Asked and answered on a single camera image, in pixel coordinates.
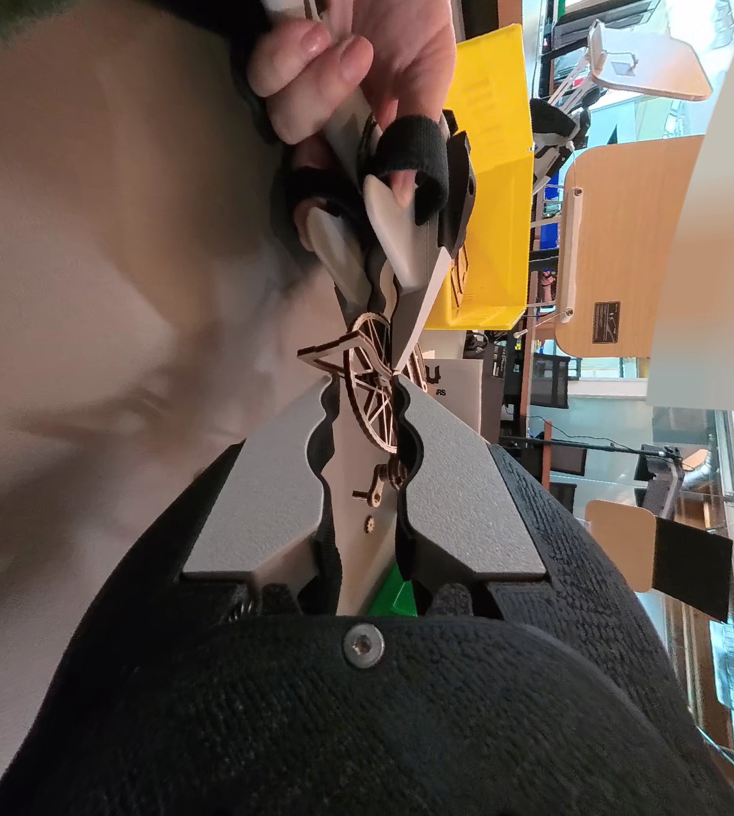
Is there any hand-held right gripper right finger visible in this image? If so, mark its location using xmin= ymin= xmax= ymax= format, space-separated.
xmin=394 ymin=376 xmax=551 ymax=603

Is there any wooden bicycle model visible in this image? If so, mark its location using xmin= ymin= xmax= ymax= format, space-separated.
xmin=297 ymin=311 xmax=428 ymax=511

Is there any yellow plastic bin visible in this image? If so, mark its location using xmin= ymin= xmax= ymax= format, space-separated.
xmin=423 ymin=24 xmax=535 ymax=332

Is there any person's left hand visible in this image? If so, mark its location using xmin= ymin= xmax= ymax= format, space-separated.
xmin=246 ymin=0 xmax=458 ymax=205

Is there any white and dark printed box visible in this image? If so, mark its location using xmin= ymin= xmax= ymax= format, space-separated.
xmin=424 ymin=344 xmax=522 ymax=441

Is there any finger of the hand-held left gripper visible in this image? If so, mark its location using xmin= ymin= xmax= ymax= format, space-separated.
xmin=364 ymin=175 xmax=456 ymax=378
xmin=305 ymin=208 xmax=401 ymax=326

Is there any wooden chair white frame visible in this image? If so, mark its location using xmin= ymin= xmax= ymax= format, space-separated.
xmin=533 ymin=18 xmax=714 ymax=192
xmin=553 ymin=133 xmax=707 ymax=360

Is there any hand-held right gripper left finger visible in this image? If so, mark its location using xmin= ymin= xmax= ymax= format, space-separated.
xmin=181 ymin=375 xmax=345 ymax=616

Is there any white table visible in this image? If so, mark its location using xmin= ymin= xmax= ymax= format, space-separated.
xmin=646 ymin=0 xmax=734 ymax=412

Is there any green plastic block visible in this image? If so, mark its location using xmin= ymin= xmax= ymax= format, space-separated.
xmin=367 ymin=564 xmax=420 ymax=618

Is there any tan board with black panel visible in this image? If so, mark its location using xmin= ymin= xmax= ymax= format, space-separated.
xmin=585 ymin=499 xmax=734 ymax=623

